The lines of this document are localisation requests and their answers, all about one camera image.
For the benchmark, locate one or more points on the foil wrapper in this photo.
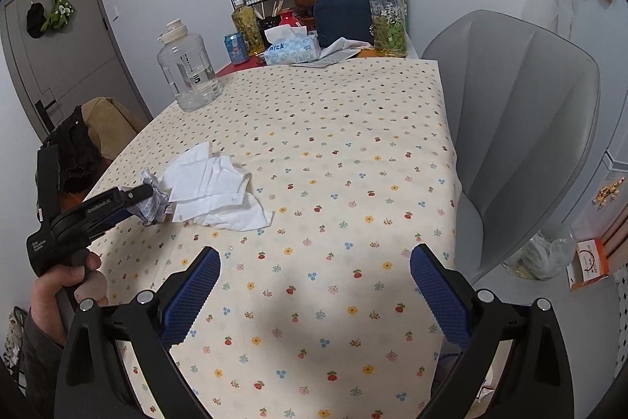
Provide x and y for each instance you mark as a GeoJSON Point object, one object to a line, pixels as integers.
{"type": "Point", "coordinates": [154, 208]}

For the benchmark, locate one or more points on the white pegboard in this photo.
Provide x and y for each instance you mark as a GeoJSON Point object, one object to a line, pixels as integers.
{"type": "Point", "coordinates": [619, 311]}

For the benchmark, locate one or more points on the person's left hand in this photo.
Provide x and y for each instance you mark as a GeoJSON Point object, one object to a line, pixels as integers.
{"type": "Point", "coordinates": [46, 296]}

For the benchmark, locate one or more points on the red bottle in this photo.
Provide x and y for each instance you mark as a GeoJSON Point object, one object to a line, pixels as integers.
{"type": "Point", "coordinates": [288, 19]}

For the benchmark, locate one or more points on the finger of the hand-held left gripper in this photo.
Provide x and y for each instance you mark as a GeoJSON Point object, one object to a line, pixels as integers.
{"type": "Point", "coordinates": [117, 200]}
{"type": "Point", "coordinates": [115, 220]}

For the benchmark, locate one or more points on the person's left forearm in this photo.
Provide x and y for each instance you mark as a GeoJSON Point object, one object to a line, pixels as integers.
{"type": "Point", "coordinates": [41, 365]}

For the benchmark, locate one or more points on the black cloth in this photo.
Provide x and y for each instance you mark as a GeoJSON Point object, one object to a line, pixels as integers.
{"type": "Point", "coordinates": [78, 149]}

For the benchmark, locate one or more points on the grey door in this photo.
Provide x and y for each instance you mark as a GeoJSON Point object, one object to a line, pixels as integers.
{"type": "Point", "coordinates": [64, 65]}

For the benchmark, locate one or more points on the navy lunch bag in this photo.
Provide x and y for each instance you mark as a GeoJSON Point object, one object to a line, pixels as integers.
{"type": "Point", "coordinates": [341, 16]}

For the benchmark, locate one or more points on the white crumpled bag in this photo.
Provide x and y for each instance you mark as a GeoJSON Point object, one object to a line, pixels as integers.
{"type": "Point", "coordinates": [338, 48]}

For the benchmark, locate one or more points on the clear plastic bag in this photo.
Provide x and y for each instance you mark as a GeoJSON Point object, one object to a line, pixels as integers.
{"type": "Point", "coordinates": [539, 257]}

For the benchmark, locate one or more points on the orange white box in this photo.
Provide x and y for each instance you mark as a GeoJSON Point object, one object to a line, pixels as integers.
{"type": "Point", "coordinates": [588, 264]}

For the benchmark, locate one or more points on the blue drink can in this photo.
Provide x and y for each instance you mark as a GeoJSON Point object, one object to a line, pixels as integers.
{"type": "Point", "coordinates": [237, 48]}

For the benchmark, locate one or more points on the blue tissue box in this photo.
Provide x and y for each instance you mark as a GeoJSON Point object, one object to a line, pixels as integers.
{"type": "Point", "coordinates": [289, 53]}

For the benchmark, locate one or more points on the patterned cloth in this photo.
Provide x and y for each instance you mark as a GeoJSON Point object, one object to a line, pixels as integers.
{"type": "Point", "coordinates": [15, 340]}

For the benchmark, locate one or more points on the black hanging hat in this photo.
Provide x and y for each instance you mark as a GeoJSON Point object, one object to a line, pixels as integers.
{"type": "Point", "coordinates": [35, 21]}

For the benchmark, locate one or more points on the floral tablecloth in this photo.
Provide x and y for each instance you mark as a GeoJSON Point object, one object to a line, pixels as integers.
{"type": "Point", "coordinates": [343, 203]}

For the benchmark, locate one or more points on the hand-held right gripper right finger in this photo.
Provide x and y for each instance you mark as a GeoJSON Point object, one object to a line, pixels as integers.
{"type": "Point", "coordinates": [441, 291]}

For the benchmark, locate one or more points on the white tissue paper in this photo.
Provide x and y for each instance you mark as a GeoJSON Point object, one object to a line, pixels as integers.
{"type": "Point", "coordinates": [211, 188]}

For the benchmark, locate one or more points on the yellow red figure magnet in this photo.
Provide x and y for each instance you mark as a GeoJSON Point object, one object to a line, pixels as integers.
{"type": "Point", "coordinates": [608, 192]}

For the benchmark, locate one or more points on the grey chair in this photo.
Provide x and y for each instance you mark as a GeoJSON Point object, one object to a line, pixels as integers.
{"type": "Point", "coordinates": [515, 129]}

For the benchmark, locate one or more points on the wide tea bottle white cap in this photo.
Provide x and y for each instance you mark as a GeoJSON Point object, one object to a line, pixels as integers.
{"type": "Point", "coordinates": [387, 26]}

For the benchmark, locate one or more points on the white fridge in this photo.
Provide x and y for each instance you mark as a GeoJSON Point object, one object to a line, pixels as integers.
{"type": "Point", "coordinates": [603, 80]}

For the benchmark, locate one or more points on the green hanging hat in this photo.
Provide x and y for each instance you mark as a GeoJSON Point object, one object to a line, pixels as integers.
{"type": "Point", "coordinates": [60, 11]}

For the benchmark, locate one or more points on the red mat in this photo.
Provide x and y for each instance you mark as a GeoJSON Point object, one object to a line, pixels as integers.
{"type": "Point", "coordinates": [235, 68]}

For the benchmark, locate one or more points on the small white wall plate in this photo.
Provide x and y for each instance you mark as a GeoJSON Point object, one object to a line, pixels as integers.
{"type": "Point", "coordinates": [114, 14]}

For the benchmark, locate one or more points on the black holder cup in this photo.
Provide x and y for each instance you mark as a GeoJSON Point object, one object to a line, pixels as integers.
{"type": "Point", "coordinates": [267, 25]}

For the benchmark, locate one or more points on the slim tea bottle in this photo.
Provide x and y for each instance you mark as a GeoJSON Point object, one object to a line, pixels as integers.
{"type": "Point", "coordinates": [248, 31]}

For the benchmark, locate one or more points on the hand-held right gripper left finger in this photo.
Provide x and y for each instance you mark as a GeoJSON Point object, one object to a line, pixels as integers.
{"type": "Point", "coordinates": [191, 291]}

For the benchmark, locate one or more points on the large clear water jug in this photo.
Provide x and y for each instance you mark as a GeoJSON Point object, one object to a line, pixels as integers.
{"type": "Point", "coordinates": [189, 75]}

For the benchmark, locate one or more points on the bundle of wooden sticks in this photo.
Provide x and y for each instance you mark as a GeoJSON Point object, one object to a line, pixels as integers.
{"type": "Point", "coordinates": [270, 7]}

